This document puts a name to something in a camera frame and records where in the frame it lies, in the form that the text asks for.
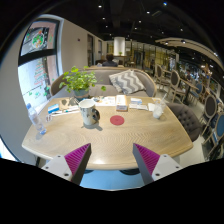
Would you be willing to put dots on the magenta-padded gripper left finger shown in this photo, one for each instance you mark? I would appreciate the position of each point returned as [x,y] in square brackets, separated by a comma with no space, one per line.
[77,159]

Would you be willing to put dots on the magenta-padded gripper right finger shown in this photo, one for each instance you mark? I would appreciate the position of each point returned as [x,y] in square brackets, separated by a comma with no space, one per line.
[148,160]

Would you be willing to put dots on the clear blue-capped water bottle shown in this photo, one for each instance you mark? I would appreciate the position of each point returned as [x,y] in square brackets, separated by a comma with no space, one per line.
[36,120]

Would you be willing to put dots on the white mug with dark print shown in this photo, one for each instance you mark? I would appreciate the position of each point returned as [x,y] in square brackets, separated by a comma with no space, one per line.
[87,114]

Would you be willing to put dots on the white pen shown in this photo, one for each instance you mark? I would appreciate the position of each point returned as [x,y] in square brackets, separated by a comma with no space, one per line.
[65,112]

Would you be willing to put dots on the clear plastic cup with straw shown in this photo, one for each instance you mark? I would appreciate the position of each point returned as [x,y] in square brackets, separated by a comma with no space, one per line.
[157,110]

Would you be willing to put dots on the flat round red coaster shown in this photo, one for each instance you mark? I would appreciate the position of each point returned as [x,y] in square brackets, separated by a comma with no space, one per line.
[117,120]

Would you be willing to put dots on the pill blister pack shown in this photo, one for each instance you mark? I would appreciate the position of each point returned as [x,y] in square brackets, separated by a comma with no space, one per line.
[48,117]

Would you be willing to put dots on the white paper napkin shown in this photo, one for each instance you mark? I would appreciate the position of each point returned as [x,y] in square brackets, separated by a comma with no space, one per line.
[151,106]

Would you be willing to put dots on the white printed paper slip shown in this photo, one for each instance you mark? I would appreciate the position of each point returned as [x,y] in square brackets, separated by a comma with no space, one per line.
[138,107]

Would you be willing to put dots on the grey tufted chair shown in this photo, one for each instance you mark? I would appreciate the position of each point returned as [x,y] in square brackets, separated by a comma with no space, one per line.
[185,118]

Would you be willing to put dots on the small blue white box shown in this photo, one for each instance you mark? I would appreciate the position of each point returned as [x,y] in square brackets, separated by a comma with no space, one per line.
[53,108]

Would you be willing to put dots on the brown printed card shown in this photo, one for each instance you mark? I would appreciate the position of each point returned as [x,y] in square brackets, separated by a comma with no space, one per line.
[69,102]

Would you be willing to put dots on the flat blue-topped white box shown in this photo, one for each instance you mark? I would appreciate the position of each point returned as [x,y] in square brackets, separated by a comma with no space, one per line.
[136,101]

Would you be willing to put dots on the yellow card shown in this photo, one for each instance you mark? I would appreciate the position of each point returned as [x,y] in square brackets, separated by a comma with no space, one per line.
[156,99]

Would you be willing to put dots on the white orange box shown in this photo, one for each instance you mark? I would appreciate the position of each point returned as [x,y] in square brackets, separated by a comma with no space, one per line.
[121,103]

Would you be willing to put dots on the printed colourful leaflet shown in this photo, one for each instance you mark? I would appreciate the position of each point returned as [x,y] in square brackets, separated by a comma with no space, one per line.
[106,101]

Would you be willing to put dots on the green potted plant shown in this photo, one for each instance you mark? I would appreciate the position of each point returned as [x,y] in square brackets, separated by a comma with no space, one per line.
[78,80]

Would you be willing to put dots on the grey white chevron cushion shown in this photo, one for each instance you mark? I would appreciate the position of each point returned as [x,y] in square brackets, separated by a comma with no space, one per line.
[126,81]

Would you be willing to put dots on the group of round-backed chairs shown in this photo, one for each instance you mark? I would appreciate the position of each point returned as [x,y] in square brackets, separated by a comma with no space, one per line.
[175,81]

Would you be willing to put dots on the grey curved sofa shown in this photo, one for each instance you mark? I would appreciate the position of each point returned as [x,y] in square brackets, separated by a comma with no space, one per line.
[101,76]

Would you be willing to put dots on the person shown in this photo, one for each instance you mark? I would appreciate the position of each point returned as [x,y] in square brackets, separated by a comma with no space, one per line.
[109,62]

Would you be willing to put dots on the group of ceiling lights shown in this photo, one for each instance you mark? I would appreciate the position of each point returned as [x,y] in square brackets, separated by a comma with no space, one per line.
[148,12]

